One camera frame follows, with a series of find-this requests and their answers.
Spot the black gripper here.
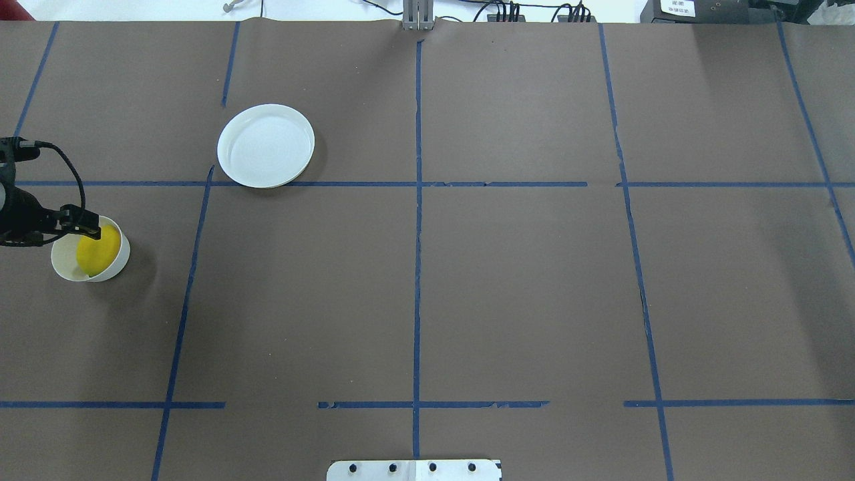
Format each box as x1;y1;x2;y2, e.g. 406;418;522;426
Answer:
1;186;102;249

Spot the yellow lemon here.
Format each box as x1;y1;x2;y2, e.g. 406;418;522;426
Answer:
75;224;122;277

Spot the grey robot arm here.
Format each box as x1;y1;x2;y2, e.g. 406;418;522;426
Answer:
1;184;102;249

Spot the white plastic bowl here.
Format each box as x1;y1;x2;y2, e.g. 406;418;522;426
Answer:
51;216;131;283

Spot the white round plate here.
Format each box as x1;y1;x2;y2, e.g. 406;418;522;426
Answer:
216;104;317;189

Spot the brown paper table mat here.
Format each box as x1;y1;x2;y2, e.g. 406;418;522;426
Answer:
2;19;853;480

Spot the black box device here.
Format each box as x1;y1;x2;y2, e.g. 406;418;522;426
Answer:
639;1;780;25

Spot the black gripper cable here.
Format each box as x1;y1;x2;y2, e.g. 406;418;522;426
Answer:
33;141;88;211

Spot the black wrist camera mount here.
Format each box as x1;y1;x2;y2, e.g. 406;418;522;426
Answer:
1;136;40;186

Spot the grey aluminium frame post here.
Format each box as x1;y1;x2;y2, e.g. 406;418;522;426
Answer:
402;0;436;31

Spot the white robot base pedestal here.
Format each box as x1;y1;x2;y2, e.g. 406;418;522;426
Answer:
326;459;503;480

